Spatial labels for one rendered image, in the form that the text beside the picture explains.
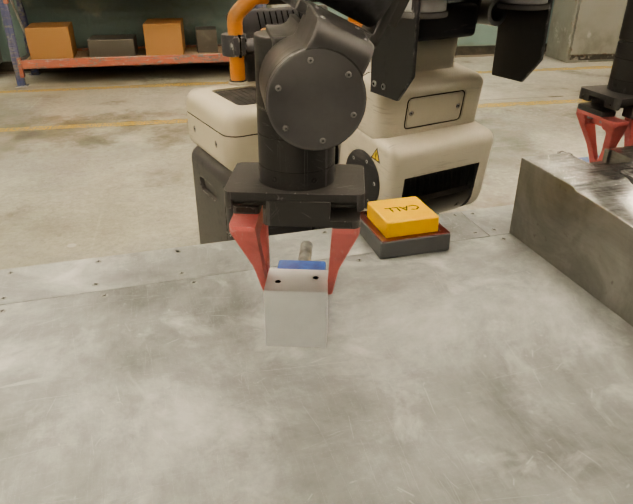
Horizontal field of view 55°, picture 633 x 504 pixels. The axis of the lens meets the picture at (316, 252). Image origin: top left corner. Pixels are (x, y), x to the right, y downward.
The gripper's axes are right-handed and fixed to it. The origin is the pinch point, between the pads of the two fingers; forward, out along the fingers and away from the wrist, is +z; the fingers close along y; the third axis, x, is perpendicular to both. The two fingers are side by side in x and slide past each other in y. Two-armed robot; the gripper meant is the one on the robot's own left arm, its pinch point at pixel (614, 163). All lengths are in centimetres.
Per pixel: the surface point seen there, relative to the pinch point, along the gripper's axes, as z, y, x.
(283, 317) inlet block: 2, -48, -18
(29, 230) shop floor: 87, -100, 197
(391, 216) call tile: 1.3, -32.3, -4.1
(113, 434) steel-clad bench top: 5, -62, -24
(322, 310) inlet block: 1.4, -45.0, -18.8
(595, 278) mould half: 2.9, -18.3, -19.0
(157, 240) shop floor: 86, -50, 170
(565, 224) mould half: -0.2, -18.2, -13.7
